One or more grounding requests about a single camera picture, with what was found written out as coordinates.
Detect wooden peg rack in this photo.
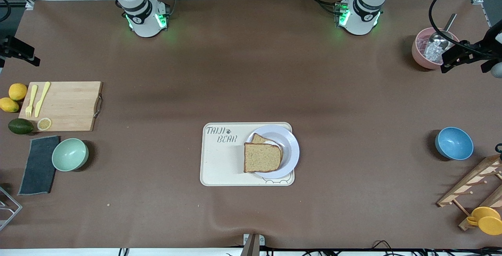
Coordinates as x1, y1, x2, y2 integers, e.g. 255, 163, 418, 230
437, 155, 502, 232

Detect wooden cutting board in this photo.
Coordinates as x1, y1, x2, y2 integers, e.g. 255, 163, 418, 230
18, 81, 103, 132

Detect yellow plastic knife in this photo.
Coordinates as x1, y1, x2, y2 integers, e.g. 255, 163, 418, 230
35, 82, 51, 118

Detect plain brown bread slice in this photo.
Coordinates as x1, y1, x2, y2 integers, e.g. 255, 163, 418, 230
244, 142, 282, 173

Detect light green bowl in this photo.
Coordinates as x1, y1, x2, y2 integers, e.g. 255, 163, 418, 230
52, 138, 89, 172

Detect cream bear print tray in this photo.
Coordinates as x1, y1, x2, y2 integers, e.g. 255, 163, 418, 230
200, 122, 295, 187

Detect yellow lemon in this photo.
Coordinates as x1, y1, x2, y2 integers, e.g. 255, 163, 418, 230
9, 83, 28, 101
0, 97, 20, 113

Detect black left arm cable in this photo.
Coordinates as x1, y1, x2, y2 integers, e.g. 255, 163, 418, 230
429, 0, 502, 53

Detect dark grey cloth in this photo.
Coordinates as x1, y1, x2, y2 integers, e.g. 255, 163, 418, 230
18, 135, 61, 196

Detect yellow cup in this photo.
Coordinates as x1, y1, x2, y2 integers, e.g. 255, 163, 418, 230
466, 207, 502, 236

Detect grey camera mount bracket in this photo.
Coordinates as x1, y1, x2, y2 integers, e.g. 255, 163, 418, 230
240, 233, 265, 256

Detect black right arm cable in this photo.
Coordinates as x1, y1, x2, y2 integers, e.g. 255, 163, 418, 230
0, 0, 11, 24

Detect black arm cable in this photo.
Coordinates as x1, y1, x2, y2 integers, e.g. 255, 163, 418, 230
0, 0, 11, 24
429, 0, 502, 53

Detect clear ice cubes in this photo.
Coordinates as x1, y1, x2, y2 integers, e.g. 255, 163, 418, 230
417, 36, 447, 62

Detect yellow plastic fork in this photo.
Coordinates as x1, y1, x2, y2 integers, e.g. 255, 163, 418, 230
25, 85, 38, 118

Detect metal wire rack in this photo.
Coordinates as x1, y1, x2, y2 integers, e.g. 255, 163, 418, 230
0, 185, 23, 231

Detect black base cable bundle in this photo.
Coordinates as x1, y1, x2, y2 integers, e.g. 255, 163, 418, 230
304, 0, 338, 15

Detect metal scoop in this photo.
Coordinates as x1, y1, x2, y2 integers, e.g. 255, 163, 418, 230
426, 13, 458, 53

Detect pink bowl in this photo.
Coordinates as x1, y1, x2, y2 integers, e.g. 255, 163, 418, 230
411, 27, 463, 70

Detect green avocado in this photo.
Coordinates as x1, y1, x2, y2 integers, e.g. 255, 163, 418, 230
8, 118, 35, 135

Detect blue bowl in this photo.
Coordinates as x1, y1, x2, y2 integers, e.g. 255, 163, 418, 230
435, 127, 474, 161

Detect white round plate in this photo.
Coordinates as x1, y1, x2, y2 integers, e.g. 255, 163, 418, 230
246, 125, 300, 180

